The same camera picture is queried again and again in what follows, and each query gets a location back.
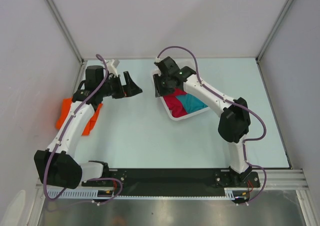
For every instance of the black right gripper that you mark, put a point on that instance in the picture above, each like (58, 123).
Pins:
(159, 90)

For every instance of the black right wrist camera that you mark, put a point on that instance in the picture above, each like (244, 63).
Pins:
(168, 64)

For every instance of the white plastic basket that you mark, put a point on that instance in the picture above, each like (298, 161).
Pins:
(175, 118)

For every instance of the orange t shirt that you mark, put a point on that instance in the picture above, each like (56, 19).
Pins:
(65, 108)

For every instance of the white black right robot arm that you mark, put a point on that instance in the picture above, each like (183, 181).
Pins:
(234, 119)

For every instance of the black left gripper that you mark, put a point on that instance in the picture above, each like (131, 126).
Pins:
(130, 89)

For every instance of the teal t shirt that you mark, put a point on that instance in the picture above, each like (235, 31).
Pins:
(191, 103)

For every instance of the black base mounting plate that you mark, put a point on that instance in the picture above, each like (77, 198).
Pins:
(176, 189)

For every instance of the magenta t shirt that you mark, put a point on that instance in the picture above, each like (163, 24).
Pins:
(174, 104)

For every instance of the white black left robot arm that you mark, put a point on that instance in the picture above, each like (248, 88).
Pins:
(56, 165)

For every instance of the white slotted cable duct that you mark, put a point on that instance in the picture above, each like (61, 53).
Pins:
(98, 194)

